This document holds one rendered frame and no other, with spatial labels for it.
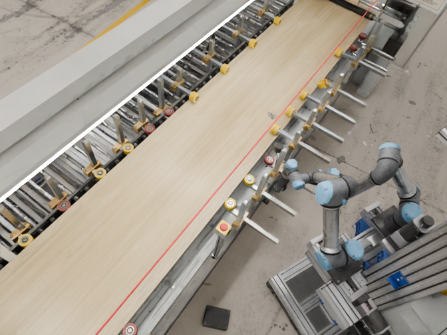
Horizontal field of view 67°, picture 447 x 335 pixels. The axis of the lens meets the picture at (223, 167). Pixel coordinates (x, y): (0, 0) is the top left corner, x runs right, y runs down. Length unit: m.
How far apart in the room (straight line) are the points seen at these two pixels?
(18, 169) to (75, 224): 1.56
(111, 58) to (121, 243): 1.57
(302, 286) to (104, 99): 2.47
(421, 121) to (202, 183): 3.29
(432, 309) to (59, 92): 2.04
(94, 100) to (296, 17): 3.32
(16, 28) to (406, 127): 5.10
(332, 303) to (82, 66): 1.92
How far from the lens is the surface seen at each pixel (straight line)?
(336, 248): 2.02
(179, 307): 2.37
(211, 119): 2.79
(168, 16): 1.03
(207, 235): 2.59
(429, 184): 4.42
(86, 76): 0.88
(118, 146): 2.74
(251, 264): 3.22
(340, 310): 2.31
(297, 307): 3.01
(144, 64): 1.01
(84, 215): 2.42
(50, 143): 0.89
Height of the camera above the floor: 3.04
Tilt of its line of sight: 58 degrees down
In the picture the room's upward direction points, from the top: 12 degrees clockwise
